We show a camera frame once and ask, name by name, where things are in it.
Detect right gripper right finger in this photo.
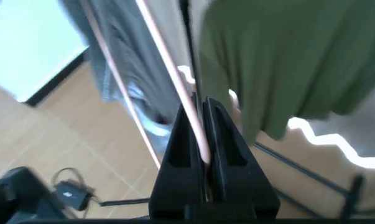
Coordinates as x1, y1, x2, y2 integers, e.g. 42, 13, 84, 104
201, 96, 281, 219

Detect pale grey shorts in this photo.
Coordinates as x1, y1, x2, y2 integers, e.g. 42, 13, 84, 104
58, 0, 191, 154

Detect green printed shirt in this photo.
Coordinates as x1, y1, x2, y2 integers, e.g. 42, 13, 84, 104
198, 0, 375, 146

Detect pink clothes hanger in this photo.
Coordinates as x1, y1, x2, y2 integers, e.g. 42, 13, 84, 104
80, 0, 211, 170

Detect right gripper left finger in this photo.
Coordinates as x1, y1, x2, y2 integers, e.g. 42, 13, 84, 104
149, 92, 207, 219

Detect black clothes rack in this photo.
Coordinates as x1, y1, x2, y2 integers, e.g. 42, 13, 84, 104
178, 0, 366, 220

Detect black power adapter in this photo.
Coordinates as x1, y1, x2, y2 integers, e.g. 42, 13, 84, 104
50, 167, 96, 218

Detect black cable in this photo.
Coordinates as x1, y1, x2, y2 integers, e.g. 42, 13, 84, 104
99, 197, 151, 207

